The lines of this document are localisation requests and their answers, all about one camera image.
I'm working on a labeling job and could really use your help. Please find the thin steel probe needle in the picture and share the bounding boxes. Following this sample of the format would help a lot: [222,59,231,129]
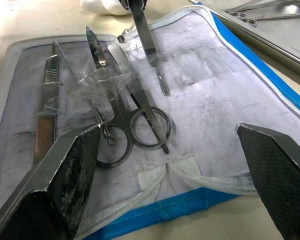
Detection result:
[51,39,116,146]

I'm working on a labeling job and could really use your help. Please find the metal instrument tray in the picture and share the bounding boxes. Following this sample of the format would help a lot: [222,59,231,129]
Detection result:
[189,0,300,76]

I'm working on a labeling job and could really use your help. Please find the steel surgical scissors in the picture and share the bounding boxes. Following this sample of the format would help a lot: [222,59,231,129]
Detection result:
[85,25,172,169]

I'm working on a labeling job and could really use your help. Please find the plain steel tweezers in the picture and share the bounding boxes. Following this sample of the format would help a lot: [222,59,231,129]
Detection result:
[129,0,171,97]

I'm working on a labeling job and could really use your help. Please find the steel ring-handled forceps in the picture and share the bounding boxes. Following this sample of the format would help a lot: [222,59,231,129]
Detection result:
[224,0,276,28]

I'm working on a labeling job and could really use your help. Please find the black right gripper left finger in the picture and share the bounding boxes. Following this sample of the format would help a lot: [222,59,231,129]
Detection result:
[0,124,102,240]

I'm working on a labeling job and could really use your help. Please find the blue surgical instrument pack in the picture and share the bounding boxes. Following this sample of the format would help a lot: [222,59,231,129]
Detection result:
[0,2,300,240]

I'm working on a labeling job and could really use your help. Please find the metal zipper pull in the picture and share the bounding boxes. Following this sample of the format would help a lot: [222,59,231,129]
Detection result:
[116,27,131,43]

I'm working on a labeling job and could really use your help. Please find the white cloth bundle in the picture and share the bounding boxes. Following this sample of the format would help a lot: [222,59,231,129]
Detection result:
[79,0,132,16]

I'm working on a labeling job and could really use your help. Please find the slim steel tweezers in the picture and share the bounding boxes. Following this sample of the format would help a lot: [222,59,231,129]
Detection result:
[254,12,300,21]

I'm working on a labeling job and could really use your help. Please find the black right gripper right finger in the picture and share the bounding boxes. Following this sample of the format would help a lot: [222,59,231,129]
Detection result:
[235,122,300,240]

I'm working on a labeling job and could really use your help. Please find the steel scalpel handle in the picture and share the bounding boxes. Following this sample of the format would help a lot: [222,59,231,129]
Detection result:
[32,53,60,167]

